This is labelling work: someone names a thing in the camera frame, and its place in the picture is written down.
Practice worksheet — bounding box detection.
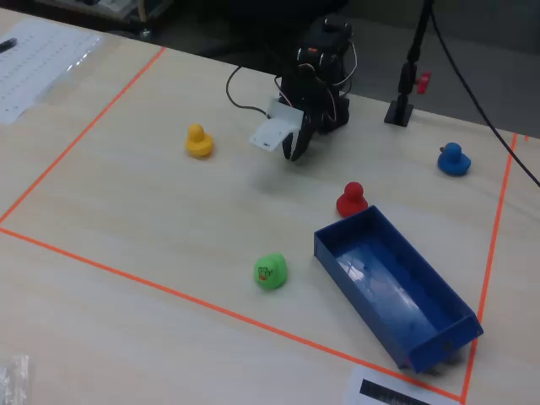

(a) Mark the thick black stand cable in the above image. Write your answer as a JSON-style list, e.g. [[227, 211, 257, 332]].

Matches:
[[429, 8, 540, 189]]

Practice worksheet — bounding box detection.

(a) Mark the white paper with black bar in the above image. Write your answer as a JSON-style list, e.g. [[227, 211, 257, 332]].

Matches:
[[343, 364, 461, 405]]

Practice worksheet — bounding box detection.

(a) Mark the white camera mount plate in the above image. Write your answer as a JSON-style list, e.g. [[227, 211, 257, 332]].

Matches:
[[248, 97, 305, 152]]

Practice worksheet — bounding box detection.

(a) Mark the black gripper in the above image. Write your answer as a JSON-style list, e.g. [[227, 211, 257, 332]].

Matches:
[[281, 67, 335, 163]]

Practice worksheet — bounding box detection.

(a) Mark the green toy pear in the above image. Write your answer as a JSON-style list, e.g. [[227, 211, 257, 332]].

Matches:
[[253, 251, 289, 292]]

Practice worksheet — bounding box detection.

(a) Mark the black camera stand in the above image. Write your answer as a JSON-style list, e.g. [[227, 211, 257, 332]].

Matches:
[[383, 0, 435, 127]]

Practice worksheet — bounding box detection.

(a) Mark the yellow rubber duck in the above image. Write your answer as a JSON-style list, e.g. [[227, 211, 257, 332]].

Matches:
[[184, 122, 215, 160]]

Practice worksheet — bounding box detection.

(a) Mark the blue rubber duck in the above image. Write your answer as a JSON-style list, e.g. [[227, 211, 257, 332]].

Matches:
[[436, 142, 472, 177]]

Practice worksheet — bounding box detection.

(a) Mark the white printed paper sheet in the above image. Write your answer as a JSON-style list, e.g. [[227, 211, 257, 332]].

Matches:
[[0, 19, 102, 126]]

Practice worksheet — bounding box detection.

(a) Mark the blue plastic box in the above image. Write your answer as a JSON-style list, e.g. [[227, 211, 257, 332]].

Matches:
[[312, 204, 485, 375]]

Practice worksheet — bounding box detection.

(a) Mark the orange tape strip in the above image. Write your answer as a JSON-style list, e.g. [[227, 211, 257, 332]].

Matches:
[[0, 226, 465, 402], [460, 132, 519, 402], [0, 46, 166, 224]]

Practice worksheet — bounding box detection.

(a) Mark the clear plastic bag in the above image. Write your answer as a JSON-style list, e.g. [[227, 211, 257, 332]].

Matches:
[[0, 354, 33, 405]]

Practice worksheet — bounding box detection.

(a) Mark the red rubber duck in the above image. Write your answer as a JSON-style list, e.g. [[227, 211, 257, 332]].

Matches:
[[335, 181, 369, 219]]

